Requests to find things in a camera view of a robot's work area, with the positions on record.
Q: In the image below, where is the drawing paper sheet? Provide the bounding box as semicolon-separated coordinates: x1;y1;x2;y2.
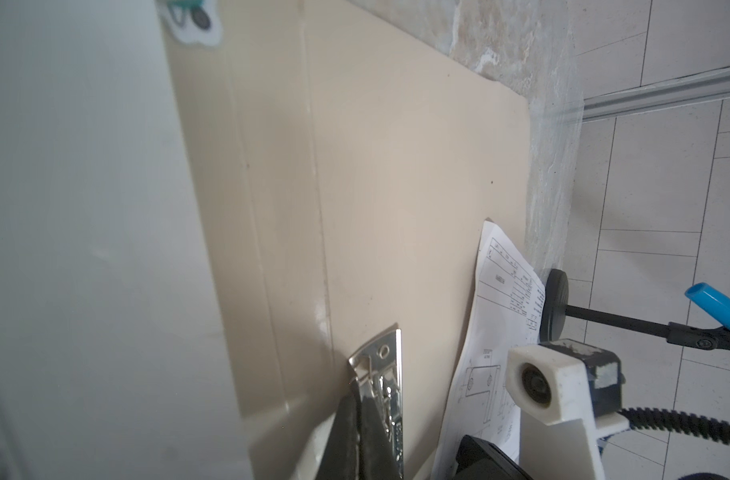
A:
430;220;545;479
0;1;253;479

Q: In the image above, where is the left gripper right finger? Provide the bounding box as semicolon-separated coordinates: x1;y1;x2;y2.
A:
359;397;400;480

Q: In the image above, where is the metal folder clip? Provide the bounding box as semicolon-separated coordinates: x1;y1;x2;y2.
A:
348;325;404;479

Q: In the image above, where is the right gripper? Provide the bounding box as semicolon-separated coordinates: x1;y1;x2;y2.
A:
453;435;532;480

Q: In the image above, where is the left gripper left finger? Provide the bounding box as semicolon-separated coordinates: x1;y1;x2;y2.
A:
316;393;359;480

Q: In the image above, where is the beige paper folder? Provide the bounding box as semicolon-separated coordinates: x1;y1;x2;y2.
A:
164;1;530;479

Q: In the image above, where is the blue yellow microphone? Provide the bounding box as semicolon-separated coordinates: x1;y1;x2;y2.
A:
684;282;730;331

